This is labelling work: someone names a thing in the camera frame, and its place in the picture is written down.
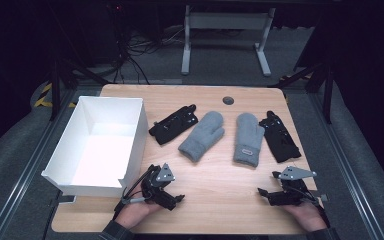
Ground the plain grey mitten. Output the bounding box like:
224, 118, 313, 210
177, 110, 226, 164

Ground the yellow black floor tape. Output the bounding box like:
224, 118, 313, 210
33, 82, 78, 109

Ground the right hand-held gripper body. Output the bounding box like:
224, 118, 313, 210
267, 165, 318, 206

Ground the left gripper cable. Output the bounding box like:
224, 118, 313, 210
112, 164, 158, 222

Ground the black metal stand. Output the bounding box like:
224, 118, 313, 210
267, 60, 335, 125
47, 59, 112, 122

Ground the aluminium floor rail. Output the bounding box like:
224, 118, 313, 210
307, 92, 384, 240
0, 89, 78, 240

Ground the white box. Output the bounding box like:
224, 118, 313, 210
40, 95, 149, 199

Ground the white desk frame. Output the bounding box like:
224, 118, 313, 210
180, 4, 277, 77

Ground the grey mitten with label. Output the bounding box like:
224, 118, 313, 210
232, 112, 266, 168

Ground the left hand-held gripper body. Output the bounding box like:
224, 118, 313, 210
140, 162, 177, 204

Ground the black glove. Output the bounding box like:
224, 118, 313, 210
258, 110, 303, 164
148, 103, 200, 146

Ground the tangle of floor cables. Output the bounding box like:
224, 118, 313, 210
105, 2, 188, 85

